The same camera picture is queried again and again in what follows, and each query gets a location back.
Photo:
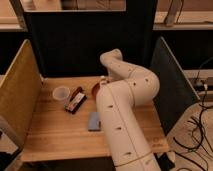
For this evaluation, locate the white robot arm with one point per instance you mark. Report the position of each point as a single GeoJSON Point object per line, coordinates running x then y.
{"type": "Point", "coordinates": [132, 85]}

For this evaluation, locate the brown black snack package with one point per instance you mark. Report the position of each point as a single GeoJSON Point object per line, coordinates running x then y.
{"type": "Point", "coordinates": [77, 98]}

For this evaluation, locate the blue sponge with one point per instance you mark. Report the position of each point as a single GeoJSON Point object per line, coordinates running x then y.
{"type": "Point", "coordinates": [94, 122]}

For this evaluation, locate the clear plastic cup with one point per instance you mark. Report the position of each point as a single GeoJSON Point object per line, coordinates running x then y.
{"type": "Point", "coordinates": [61, 94]}

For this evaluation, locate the black back panel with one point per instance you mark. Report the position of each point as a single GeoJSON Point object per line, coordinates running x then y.
{"type": "Point", "coordinates": [69, 44]}

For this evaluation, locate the left wooden side panel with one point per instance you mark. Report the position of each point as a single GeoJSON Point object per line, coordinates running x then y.
{"type": "Point", "coordinates": [19, 90]}

